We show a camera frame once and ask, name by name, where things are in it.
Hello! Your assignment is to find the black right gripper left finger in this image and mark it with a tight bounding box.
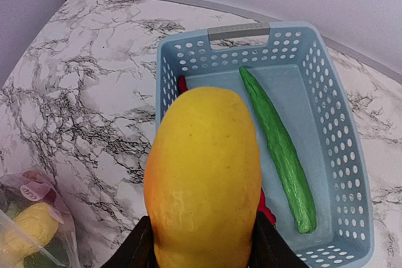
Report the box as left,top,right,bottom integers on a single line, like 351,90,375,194
106,216,156,268

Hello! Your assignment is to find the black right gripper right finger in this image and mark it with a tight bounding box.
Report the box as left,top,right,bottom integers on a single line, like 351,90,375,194
253,212,308,268

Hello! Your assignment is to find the red fake chili pepper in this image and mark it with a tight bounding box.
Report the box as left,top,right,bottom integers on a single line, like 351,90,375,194
177,75,276,227

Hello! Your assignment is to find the green fake cucumber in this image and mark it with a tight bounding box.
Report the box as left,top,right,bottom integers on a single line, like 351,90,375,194
239,67,317,234

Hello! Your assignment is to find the clear zip top bag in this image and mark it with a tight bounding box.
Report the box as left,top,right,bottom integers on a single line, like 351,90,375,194
1,170,80,267

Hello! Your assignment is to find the light blue perforated plastic basket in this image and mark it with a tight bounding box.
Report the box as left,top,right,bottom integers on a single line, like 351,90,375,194
156,22,374,267

